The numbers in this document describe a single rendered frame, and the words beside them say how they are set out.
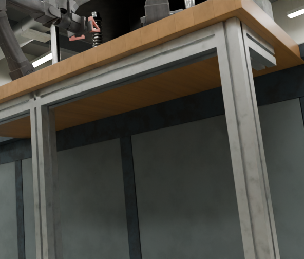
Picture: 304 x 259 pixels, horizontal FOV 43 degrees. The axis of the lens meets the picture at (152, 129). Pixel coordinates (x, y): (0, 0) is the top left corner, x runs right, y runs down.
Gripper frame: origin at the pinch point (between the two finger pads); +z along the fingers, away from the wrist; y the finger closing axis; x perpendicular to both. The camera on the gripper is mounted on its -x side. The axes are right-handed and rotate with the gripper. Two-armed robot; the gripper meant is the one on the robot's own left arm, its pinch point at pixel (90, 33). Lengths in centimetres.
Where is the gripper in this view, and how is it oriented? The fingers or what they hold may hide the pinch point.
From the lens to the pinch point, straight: 180.3
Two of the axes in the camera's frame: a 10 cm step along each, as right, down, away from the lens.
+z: 5.8, 1.1, 8.1
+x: 0.9, 9.8, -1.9
